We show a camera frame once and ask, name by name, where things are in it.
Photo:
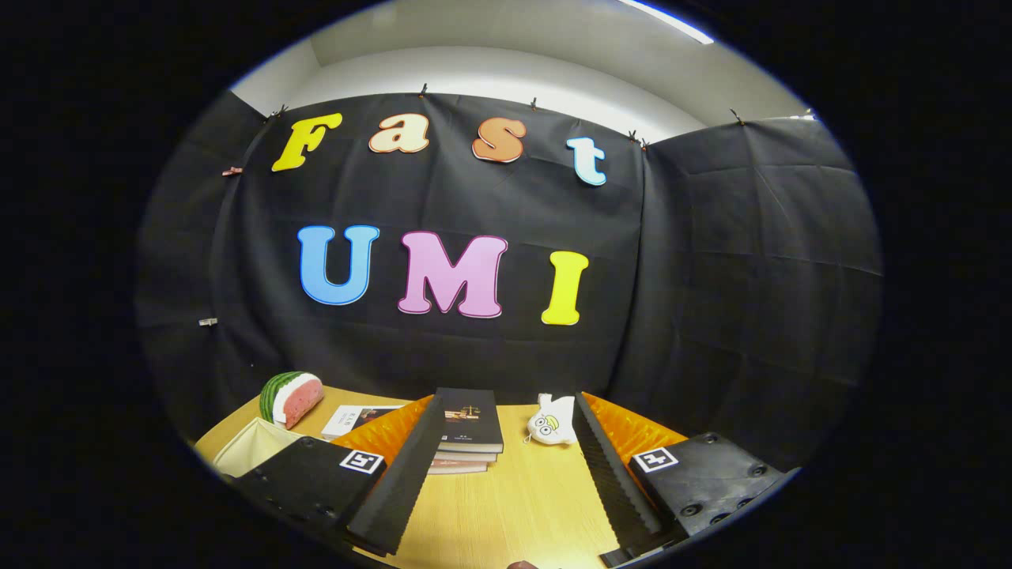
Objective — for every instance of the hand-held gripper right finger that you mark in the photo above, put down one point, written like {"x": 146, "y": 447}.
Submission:
{"x": 613, "y": 474}

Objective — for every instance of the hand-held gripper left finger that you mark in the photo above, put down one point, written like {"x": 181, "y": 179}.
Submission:
{"x": 403, "y": 482}

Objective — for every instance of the beige fabric storage box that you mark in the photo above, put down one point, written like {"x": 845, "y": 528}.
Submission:
{"x": 253, "y": 446}

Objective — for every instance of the reddish brown book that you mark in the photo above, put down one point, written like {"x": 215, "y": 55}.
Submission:
{"x": 458, "y": 467}

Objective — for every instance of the white book with portrait cover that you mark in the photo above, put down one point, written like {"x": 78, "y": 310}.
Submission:
{"x": 352, "y": 419}

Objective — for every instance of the white plush toy yellow face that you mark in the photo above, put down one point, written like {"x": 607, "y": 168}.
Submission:
{"x": 549, "y": 423}

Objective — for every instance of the black hardcover book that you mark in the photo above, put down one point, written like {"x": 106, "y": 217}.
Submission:
{"x": 470, "y": 419}

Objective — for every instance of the watermelon slice toy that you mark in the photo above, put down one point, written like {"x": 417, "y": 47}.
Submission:
{"x": 296, "y": 399}

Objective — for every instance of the row of black cloth clips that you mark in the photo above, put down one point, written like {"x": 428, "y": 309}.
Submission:
{"x": 423, "y": 89}

